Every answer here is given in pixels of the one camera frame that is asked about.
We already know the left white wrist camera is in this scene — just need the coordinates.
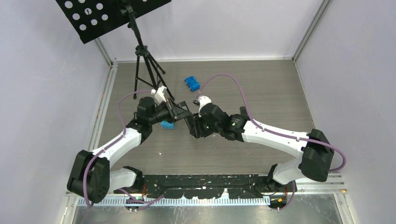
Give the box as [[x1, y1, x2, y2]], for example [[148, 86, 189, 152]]
[[151, 85, 167, 103]]

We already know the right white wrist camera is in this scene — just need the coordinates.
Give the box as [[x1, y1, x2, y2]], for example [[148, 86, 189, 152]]
[[193, 96, 212, 117]]

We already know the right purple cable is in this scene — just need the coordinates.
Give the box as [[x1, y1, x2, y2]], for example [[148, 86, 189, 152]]
[[198, 73, 347, 214]]

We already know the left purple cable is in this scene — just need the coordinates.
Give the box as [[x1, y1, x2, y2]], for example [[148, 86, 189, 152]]
[[83, 90, 168, 212]]

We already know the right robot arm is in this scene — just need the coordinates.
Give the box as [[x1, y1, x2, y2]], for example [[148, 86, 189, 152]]
[[189, 103, 334, 192]]

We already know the purple cable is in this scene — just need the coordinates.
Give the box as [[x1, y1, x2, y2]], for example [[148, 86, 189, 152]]
[[83, 90, 168, 212], [198, 73, 347, 214]]

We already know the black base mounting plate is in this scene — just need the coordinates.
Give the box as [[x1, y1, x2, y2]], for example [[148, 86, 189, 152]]
[[113, 174, 279, 200]]

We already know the blue green white block stack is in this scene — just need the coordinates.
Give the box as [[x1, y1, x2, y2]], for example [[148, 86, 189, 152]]
[[160, 121, 175, 130]]

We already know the aluminium frame rail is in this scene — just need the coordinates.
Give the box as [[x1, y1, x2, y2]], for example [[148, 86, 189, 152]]
[[63, 175, 349, 214]]

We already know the blue toy car block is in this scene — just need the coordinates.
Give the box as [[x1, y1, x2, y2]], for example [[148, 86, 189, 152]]
[[184, 76, 200, 92]]

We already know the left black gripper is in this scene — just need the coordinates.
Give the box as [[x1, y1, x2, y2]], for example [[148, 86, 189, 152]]
[[149, 98, 191, 126]]

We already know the black remote with buttons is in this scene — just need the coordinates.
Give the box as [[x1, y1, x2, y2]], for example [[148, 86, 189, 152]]
[[184, 116, 195, 134]]

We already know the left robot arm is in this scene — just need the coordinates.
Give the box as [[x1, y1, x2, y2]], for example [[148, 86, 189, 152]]
[[66, 97, 191, 204]]

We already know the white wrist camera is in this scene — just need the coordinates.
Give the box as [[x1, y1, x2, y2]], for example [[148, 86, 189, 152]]
[[193, 96, 212, 117], [151, 85, 167, 103]]

